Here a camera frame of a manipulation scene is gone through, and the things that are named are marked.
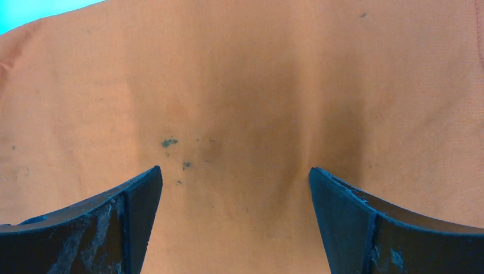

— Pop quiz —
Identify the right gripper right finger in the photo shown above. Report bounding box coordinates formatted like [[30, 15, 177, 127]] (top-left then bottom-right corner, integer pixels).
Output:
[[309, 167, 483, 273]]

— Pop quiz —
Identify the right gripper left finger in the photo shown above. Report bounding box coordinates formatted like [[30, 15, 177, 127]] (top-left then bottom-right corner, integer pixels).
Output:
[[1, 166, 163, 273]]

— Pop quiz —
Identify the orange t shirt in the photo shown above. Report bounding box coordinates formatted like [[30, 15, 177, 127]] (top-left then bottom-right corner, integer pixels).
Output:
[[1, 1, 483, 273]]

